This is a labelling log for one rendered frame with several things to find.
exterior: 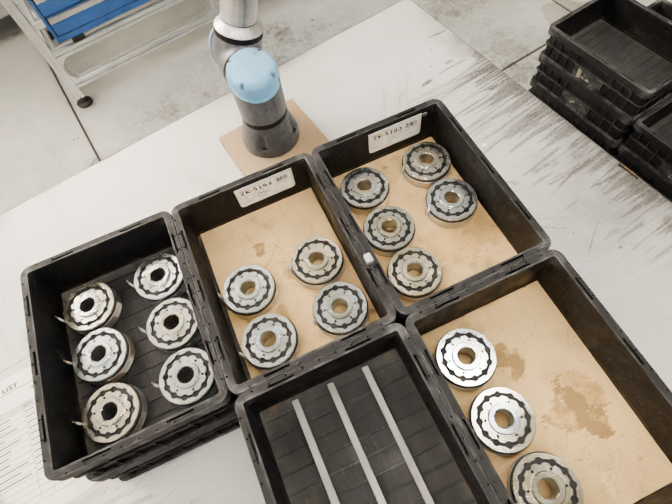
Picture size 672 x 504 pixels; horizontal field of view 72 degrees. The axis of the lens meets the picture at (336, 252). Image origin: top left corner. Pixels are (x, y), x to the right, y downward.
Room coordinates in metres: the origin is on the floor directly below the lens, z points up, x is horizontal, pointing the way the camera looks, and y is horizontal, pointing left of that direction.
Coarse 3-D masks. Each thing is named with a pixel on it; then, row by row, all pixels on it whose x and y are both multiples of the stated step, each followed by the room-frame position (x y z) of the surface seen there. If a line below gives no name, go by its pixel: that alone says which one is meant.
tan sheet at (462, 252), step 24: (384, 168) 0.62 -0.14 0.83; (408, 192) 0.54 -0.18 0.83; (360, 216) 0.51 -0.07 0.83; (480, 216) 0.45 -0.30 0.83; (432, 240) 0.42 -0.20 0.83; (456, 240) 0.41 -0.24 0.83; (480, 240) 0.40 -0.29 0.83; (504, 240) 0.38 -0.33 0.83; (384, 264) 0.39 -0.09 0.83; (456, 264) 0.35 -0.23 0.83; (480, 264) 0.34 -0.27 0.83
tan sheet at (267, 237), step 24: (312, 192) 0.59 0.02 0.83; (264, 216) 0.56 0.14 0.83; (288, 216) 0.54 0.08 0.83; (312, 216) 0.53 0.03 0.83; (216, 240) 0.52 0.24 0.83; (240, 240) 0.51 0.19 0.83; (264, 240) 0.50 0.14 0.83; (288, 240) 0.49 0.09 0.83; (336, 240) 0.46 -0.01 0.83; (216, 264) 0.46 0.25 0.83; (240, 264) 0.45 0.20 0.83; (264, 264) 0.44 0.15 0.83; (288, 288) 0.38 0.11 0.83; (360, 288) 0.35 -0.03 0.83; (288, 312) 0.33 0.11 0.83; (312, 312) 0.32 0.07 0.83; (336, 312) 0.31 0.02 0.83; (240, 336) 0.30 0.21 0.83; (312, 336) 0.27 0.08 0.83
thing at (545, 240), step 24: (384, 120) 0.66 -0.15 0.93; (456, 120) 0.62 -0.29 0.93; (336, 144) 0.63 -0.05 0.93; (336, 192) 0.51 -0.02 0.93; (504, 192) 0.44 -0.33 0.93; (528, 216) 0.38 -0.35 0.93; (360, 240) 0.40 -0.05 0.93; (384, 288) 0.30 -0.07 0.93; (456, 288) 0.27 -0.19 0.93; (408, 312) 0.25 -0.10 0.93
